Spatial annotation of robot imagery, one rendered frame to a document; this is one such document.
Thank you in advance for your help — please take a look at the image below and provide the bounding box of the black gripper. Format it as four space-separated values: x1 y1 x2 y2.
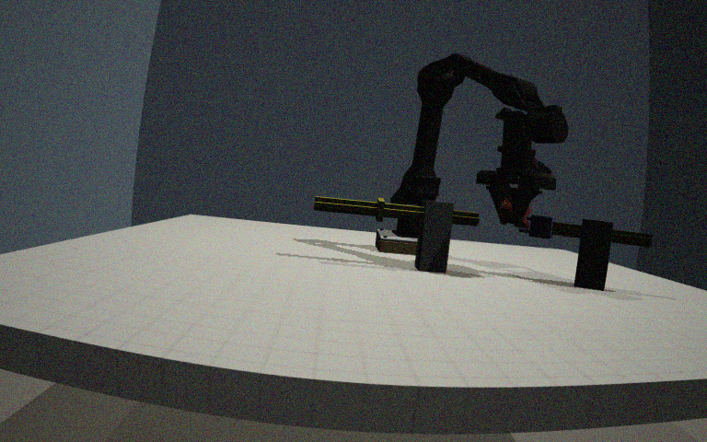
476 141 556 227

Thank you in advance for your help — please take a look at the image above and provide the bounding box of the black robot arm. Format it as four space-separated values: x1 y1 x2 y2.
390 53 569 206

